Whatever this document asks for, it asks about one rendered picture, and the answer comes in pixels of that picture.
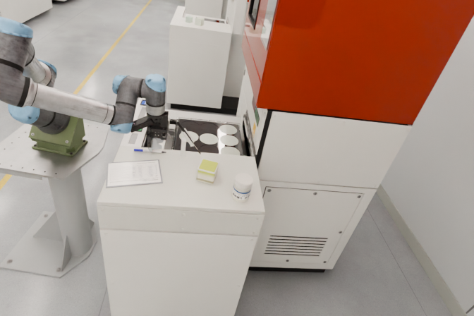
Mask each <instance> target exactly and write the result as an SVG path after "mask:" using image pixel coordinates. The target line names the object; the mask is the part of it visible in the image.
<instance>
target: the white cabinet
mask: <svg viewBox="0 0 474 316"><path fill-rule="evenodd" d="M99 230H100V236H101V242H102V252H103V258H104V268H105V273H106V279H107V289H108V294H109V304H110V311H111V316H234V315H235V311H236V308H237V305H238V301H239V298H240V295H241V291H242V289H243V285H244V282H245V278H246V275H247V273H248V268H249V266H250V261H251V259H252V256H253V252H254V249H255V245H256V242H257V239H258V236H249V235H234V234H219V233H190V232H175V231H145V230H130V229H99Z"/></svg>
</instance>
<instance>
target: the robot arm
mask: <svg viewBox="0 0 474 316"><path fill-rule="evenodd" d="M33 37H34V36H33V30H32V28H30V27H28V26H26V25H24V24H22V23H19V22H18V21H15V20H11V19H9V18H4V17H1V16H0V100H1V101H2V102H5V103H7V104H8V111H9V114H10V115H11V116H12V117H13V118H14V119H15V120H17V121H20V122H21V123H25V124H30V125H32V126H37V127H38V128H39V129H40V130H41V131H42V132H44V133H48V134H57V133H60V132H61V131H63V130H64V129H65V128H66V127H67V125H68V123H69V121H70V116H74V117H78V118H81V119H86V120H90V121H95V122H98V123H104V124H107V125H110V130H111V131H113V132H116V133H123V134H128V133H130V132H135V131H137V130H140V129H142V128H145V127H147V147H148V150H149V151H150V152H151V153H152V151H153V150H157V149H161V148H162V145H160V144H159V143H162V142H163V141H164V140H166V137H165V136H166V134H167V131H168V129H169V121H168V115H169V112H168V111H165V100H166V79H165V77H164V76H162V75H160V74H149V75H147V76H146V79H143V78H136V77H131V76H129V75H116V76H115V77H114V79H113V83H112V90H113V92H114V93H115V94H117V97H116V103H115V105H112V104H108V103H105V102H101V101H98V100H95V99H90V98H88V97H83V96H80V95H76V94H73V93H70V92H66V91H63V90H58V89H56V88H54V83H55V79H56V76H57V74H56V73H57V69H56V67H55V66H54V65H52V64H50V63H49V62H47V61H44V60H41V59H37V58H36V56H35V48H34V46H33V45H32V42H31V41H32V38H33ZM138 98H145V99H146V112H147V115H146V116H145V117H142V118H139V119H138V120H135V121H133V119H134V115H135V108H136V105H137V101H138ZM164 137H165V138H164Z"/></svg>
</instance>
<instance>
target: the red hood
mask: <svg viewBox="0 0 474 316"><path fill-rule="evenodd" d="M473 16H474V0H249V3H248V11H247V16H246V20H245V28H244V29H245V30H244V33H243V40H242V45H241V47H242V50H243V55H244V59H245V64H246V67H247V70H248V76H249V79H250V84H251V88H252V91H253V96H254V99H255V104H256V106H257V108H261V109H274V110H281V111H293V112H300V113H307V114H319V115H326V116H338V117H345V118H352V119H364V120H371V121H383V122H390V123H402V124H409V125H413V122H414V121H415V119H416V117H417V115H418V114H419V112H420V110H421V109H422V107H423V104H424V103H425V101H426V99H427V98H428V96H429V94H430V93H431V91H432V88H433V87H434V86H435V83H436V82H437V80H438V78H439V76H440V75H441V73H442V71H443V69H444V67H445V66H446V64H447V62H448V60H449V58H450V57H451V55H452V53H453V51H454V50H455V48H456V46H457V44H458V42H459V40H460V39H461V37H462V35H463V34H464V32H465V30H466V28H467V27H468V24H469V22H470V21H471V19H472V17H473Z"/></svg>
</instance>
